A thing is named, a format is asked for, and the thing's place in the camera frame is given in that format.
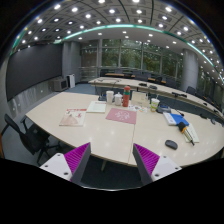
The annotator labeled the white standing card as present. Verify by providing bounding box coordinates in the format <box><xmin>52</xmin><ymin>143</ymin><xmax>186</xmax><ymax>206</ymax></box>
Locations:
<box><xmin>131</xmin><ymin>91</ymin><xmax>149</xmax><ymax>107</ymax></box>

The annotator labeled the large dark wall screen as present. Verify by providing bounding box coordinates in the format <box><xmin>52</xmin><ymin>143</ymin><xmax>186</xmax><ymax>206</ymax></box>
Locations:
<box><xmin>6</xmin><ymin>45</ymin><xmax>62</xmax><ymax>100</ymax></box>

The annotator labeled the blue folder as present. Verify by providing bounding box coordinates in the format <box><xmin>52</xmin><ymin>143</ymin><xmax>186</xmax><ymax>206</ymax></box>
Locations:
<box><xmin>163</xmin><ymin>112</ymin><xmax>189</xmax><ymax>126</ymax></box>

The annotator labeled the dark small device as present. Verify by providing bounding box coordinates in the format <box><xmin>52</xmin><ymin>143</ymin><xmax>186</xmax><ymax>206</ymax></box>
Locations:
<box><xmin>156</xmin><ymin>106</ymin><xmax>171</xmax><ymax>113</ymax></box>

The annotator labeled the long curved conference table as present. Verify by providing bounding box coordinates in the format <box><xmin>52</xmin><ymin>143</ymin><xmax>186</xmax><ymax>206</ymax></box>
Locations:
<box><xmin>90</xmin><ymin>77</ymin><xmax>224</xmax><ymax>120</ymax></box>

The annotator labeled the white paper cup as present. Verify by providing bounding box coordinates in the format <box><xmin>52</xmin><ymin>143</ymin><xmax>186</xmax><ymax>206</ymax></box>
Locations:
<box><xmin>106</xmin><ymin>91</ymin><xmax>114</xmax><ymax>104</ymax></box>

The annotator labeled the black computer mouse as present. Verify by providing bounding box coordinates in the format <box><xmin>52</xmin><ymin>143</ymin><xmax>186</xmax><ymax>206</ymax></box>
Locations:
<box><xmin>165</xmin><ymin>140</ymin><xmax>178</xmax><ymax>150</ymax></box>

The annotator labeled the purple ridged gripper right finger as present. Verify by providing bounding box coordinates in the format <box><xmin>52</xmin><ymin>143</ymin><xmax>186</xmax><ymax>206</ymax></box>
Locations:
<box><xmin>132</xmin><ymin>143</ymin><xmax>181</xmax><ymax>185</ymax></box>

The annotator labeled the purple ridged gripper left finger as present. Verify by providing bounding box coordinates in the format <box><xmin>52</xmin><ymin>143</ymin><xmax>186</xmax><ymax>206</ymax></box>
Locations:
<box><xmin>41</xmin><ymin>143</ymin><xmax>91</xmax><ymax>185</ymax></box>

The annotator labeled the paper coffee cup green sleeve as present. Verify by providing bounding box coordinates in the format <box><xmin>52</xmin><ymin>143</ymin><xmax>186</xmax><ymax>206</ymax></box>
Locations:
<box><xmin>150</xmin><ymin>98</ymin><xmax>160</xmax><ymax>112</ymax></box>

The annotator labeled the red green thermos bottle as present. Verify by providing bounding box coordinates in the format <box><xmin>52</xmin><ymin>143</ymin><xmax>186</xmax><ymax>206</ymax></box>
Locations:
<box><xmin>122</xmin><ymin>85</ymin><xmax>130</xmax><ymax>107</ymax></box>

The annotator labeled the black yellow handheld tool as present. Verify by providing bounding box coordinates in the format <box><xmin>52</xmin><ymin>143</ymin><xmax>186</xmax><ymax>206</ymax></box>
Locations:
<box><xmin>178</xmin><ymin>122</ymin><xmax>195</xmax><ymax>145</ymax></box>

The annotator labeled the white green booklet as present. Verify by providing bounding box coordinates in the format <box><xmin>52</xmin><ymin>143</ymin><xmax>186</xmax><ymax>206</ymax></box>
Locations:
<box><xmin>87</xmin><ymin>101</ymin><xmax>106</xmax><ymax>113</ymax></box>

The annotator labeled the pink illustrated book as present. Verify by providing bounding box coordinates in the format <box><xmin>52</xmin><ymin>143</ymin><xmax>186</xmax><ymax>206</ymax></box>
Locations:
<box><xmin>59</xmin><ymin>109</ymin><xmax>86</xmax><ymax>127</ymax></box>

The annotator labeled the black office chair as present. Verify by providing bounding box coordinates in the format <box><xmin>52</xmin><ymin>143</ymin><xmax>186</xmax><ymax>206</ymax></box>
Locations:
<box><xmin>4</xmin><ymin>114</ymin><xmax>60</xmax><ymax>161</ymax></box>

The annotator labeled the white paper sheet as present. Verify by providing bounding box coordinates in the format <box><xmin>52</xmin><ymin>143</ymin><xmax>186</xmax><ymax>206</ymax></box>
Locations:
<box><xmin>184</xmin><ymin>123</ymin><xmax>199</xmax><ymax>143</ymax></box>

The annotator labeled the white lidded mug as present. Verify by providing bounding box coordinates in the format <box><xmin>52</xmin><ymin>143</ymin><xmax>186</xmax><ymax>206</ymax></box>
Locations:
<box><xmin>114</xmin><ymin>92</ymin><xmax>122</xmax><ymax>106</ymax></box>

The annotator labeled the white standing cabinet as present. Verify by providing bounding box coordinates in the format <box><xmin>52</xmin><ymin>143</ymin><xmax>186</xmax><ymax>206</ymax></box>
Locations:
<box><xmin>67</xmin><ymin>74</ymin><xmax>75</xmax><ymax>88</ymax></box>

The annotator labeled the pink mouse pad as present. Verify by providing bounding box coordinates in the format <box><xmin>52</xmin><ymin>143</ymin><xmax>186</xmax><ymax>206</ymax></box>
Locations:
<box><xmin>106</xmin><ymin>108</ymin><xmax>137</xmax><ymax>124</ymax></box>

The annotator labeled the grey box appliance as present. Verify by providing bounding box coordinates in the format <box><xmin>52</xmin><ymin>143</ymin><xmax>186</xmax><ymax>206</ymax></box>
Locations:
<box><xmin>53</xmin><ymin>79</ymin><xmax>68</xmax><ymax>92</ymax></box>

